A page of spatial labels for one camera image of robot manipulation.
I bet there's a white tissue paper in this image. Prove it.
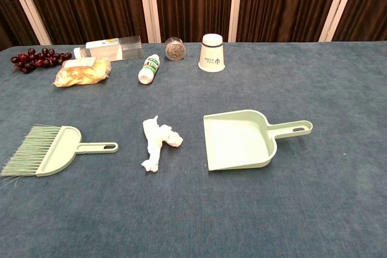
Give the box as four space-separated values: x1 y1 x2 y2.
140 115 184 173

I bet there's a mint green dustpan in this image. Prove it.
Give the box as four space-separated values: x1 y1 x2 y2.
203 109 314 172

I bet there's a mint green hand broom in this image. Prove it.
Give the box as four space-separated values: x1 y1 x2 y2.
0 124 119 178

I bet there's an upturned white paper cup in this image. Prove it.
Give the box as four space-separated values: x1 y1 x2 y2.
198 33 226 73

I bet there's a small white green bottle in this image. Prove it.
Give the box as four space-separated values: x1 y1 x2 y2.
138 54 160 84

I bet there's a clear plastic water bottle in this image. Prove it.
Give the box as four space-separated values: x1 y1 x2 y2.
73 35 144 62

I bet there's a dark brown curtain panel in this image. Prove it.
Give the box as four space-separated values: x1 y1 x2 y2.
0 0 40 52
18 0 149 46
153 0 235 44
332 0 387 42
236 0 345 43

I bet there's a packaged bread in wrapper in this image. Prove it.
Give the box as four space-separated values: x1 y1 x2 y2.
53 57 112 88

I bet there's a blue table cloth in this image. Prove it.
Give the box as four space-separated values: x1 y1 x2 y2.
0 41 387 258

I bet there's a dark red grape bunch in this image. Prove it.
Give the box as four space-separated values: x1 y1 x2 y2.
10 47 73 74

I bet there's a white screen frame post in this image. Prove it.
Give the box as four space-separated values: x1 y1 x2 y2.
228 0 244 43
137 0 161 44
319 0 361 42
3 0 53 46

